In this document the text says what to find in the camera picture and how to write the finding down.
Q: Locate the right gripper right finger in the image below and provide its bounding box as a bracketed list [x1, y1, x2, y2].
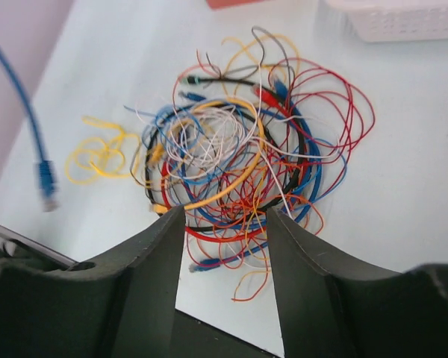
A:
[267, 209, 448, 357]

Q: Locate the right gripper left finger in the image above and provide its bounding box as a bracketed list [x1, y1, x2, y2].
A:
[0, 204, 187, 358]

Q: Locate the thick blue ethernet cable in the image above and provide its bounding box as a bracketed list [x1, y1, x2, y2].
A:
[0, 28, 60, 213]

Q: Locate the thin blue wire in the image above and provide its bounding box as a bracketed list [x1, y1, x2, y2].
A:
[122, 100, 348, 204]

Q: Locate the left white plastic basket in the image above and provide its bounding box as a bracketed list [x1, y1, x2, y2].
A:
[326, 0, 448, 43]

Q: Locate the orange square box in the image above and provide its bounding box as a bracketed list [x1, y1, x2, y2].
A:
[206, 0, 263, 10]

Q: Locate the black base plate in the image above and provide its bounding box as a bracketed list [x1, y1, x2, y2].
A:
[0, 218, 277, 358]

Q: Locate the thin dark red wire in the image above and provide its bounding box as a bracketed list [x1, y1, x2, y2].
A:
[171, 48, 376, 224]

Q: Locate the thick yellow cable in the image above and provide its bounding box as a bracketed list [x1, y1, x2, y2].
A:
[149, 97, 266, 216]

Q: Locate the thick red cable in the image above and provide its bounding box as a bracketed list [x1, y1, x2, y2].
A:
[160, 84, 303, 244]

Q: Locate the thick black cable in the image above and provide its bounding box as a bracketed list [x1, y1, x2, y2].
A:
[143, 76, 309, 234]

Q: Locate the grey thin wire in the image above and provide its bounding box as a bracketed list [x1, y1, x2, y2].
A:
[128, 25, 296, 180]

